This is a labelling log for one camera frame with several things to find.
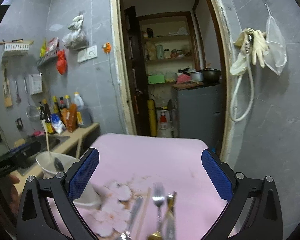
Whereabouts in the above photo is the black wok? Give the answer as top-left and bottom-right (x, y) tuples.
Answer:
(201, 68), (222, 86)

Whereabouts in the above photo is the wide steel spoon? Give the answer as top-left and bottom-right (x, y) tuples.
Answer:
(164, 191), (178, 240)

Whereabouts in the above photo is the grey bag hanging on wall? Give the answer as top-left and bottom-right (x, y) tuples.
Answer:
(62, 14), (89, 50)

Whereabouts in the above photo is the person's left hand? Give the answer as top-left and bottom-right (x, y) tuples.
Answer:
(0, 174), (20, 217)

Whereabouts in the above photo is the yellow gas cylinder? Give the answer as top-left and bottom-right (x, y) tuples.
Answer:
(147, 99), (157, 137)

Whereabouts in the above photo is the large oil jug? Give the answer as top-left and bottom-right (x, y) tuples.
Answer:
(74, 92), (92, 128)

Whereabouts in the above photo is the white hose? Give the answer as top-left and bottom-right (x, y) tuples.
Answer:
(230, 33), (255, 123)

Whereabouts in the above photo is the steel pot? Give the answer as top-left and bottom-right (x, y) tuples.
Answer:
(190, 71), (204, 82)

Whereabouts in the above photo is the white wall rack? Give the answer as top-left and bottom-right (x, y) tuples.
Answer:
(0, 40), (34, 52)

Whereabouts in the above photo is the white plastic utensil holder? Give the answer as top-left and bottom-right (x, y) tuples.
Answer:
(36, 148), (101, 209)

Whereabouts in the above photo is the red plastic bag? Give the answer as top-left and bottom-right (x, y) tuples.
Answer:
(56, 50), (67, 75)

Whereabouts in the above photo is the metal faucet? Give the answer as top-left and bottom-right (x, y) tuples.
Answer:
(0, 122), (11, 153)

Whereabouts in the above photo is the chopstick in holder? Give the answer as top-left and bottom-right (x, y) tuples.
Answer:
(42, 120), (53, 163)

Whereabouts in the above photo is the white wall socket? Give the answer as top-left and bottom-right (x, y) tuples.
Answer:
(77, 45), (98, 63)

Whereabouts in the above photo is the white rubber glove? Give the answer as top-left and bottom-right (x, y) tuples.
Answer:
(234, 28), (269, 68)

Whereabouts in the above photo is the silver fork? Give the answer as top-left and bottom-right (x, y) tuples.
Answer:
(152, 183), (165, 232)

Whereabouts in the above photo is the slim steel spoon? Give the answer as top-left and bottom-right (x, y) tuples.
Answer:
(117, 196), (143, 240)

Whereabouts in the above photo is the gold long-handled spoon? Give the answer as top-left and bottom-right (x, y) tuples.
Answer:
(147, 191), (177, 239)

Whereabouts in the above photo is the orange snack bag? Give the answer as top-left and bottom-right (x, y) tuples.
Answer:
(66, 103), (77, 133)

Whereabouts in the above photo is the hanging strainer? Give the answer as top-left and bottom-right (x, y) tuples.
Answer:
(24, 78), (40, 122)

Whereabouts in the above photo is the orange wall plug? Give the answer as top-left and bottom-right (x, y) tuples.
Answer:
(102, 42), (111, 54)

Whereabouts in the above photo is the grey cabinet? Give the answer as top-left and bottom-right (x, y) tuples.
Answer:
(171, 84), (224, 148)

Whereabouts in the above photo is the green box on shelf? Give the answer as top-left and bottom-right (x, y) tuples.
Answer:
(148, 75), (165, 84)

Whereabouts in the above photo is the clear plastic bag on hook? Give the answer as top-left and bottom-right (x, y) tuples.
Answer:
(264, 2), (287, 76)

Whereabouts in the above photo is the soy sauce bottle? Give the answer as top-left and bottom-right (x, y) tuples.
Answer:
(43, 99), (55, 134)

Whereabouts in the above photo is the wooden chopstick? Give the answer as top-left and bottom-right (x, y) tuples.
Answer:
(135, 187), (152, 239)

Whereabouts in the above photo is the pink floral table cloth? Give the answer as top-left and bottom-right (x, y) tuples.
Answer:
(46, 132), (235, 240)

